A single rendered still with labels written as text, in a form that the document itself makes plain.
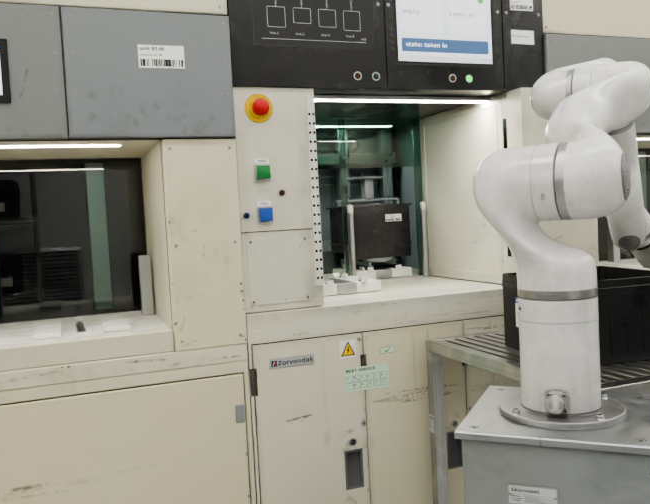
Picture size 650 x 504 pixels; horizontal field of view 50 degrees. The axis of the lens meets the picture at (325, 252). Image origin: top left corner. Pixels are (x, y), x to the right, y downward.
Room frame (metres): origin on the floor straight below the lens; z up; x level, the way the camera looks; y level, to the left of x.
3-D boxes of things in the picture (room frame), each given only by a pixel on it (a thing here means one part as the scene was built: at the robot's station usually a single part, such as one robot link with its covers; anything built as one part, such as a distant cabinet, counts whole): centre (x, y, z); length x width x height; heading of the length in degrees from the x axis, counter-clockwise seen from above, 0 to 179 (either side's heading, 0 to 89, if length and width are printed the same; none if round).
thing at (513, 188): (1.10, -0.33, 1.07); 0.19 x 0.12 x 0.24; 58
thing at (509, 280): (1.52, -0.58, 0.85); 0.28 x 0.28 x 0.17; 13
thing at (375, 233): (2.40, -0.16, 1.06); 0.24 x 0.20 x 0.32; 111
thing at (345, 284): (2.01, -0.02, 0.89); 0.22 x 0.21 x 0.04; 21
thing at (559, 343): (1.08, -0.36, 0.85); 0.19 x 0.19 x 0.18
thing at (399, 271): (2.40, -0.16, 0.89); 0.22 x 0.21 x 0.04; 21
